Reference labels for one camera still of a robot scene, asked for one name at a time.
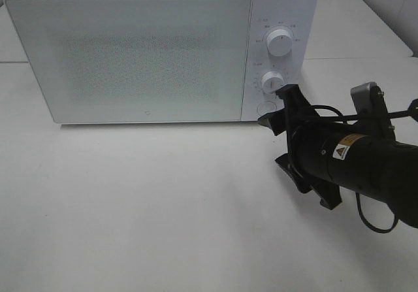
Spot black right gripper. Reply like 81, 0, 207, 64
257, 84, 342, 210

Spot round door release button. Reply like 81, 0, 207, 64
257, 101, 277, 116

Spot white timer knob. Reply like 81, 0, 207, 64
261, 71, 285, 94

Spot white microwave door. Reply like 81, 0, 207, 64
6, 0, 251, 124

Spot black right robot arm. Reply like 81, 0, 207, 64
258, 82, 417, 227

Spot white adjacent table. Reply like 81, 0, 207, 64
303, 0, 418, 65

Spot upper white power knob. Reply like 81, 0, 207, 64
265, 26, 294, 57

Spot white microwave oven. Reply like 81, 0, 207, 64
4, 0, 317, 124

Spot black camera cable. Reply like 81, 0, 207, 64
313, 99, 418, 234

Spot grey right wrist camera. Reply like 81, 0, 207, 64
350, 82, 396, 140

